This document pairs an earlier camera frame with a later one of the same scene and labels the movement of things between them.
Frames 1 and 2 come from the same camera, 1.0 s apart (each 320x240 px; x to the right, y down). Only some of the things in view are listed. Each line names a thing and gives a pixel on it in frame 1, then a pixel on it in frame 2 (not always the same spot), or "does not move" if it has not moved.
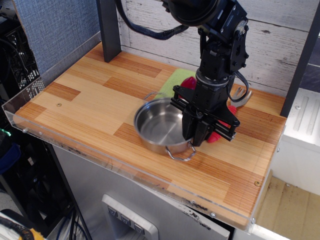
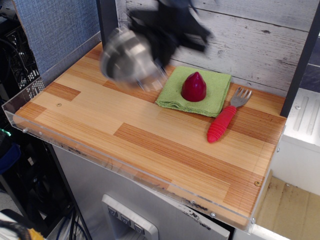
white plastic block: (298, 161) does not move
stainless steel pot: (159, 122) → (128, 57)
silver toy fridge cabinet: (113, 205) does not move
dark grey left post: (109, 25) does not move
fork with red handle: (215, 135) does not move
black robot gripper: (210, 99) → (172, 21)
